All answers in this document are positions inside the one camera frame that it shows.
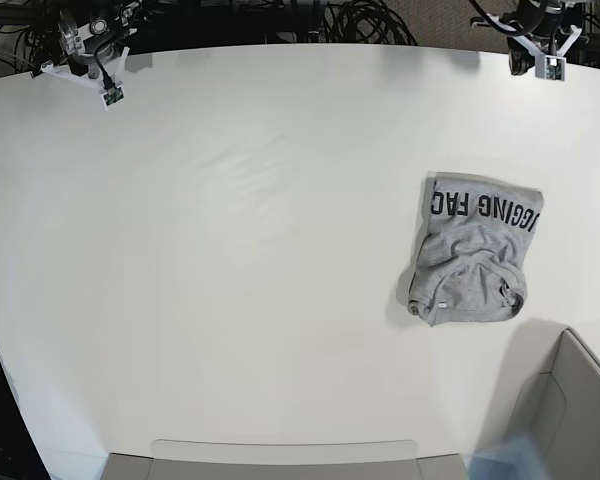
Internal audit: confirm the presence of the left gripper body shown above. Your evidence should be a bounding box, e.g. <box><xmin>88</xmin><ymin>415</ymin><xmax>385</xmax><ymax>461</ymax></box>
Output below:
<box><xmin>509</xmin><ymin>48</ymin><xmax>530</xmax><ymax>76</ymax></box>

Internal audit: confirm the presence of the grey T-shirt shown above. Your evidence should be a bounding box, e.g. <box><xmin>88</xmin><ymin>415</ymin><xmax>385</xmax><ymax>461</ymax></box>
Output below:
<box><xmin>407</xmin><ymin>174</ymin><xmax>544</xmax><ymax>326</ymax></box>

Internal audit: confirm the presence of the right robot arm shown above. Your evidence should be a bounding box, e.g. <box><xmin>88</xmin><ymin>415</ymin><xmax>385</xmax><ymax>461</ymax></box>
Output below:
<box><xmin>57</xmin><ymin>1</ymin><xmax>143</xmax><ymax>80</ymax></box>

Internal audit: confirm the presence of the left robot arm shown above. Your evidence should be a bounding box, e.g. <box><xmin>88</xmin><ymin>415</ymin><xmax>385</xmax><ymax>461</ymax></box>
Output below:
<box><xmin>470</xmin><ymin>0</ymin><xmax>583</xmax><ymax>81</ymax></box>

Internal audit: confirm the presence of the blue blurred object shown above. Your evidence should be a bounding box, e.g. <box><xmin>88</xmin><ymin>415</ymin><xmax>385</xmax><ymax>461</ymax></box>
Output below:
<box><xmin>465</xmin><ymin>434</ymin><xmax>552</xmax><ymax>480</ymax></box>

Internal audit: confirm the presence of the grey chair at bottom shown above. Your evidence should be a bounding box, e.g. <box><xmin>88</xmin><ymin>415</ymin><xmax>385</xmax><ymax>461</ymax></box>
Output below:
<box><xmin>101</xmin><ymin>439</ymin><xmax>468</xmax><ymax>479</ymax></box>

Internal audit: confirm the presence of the black cable bundle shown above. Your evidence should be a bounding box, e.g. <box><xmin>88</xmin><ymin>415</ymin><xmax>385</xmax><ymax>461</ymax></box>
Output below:
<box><xmin>319</xmin><ymin>0</ymin><xmax>419</xmax><ymax>47</ymax></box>

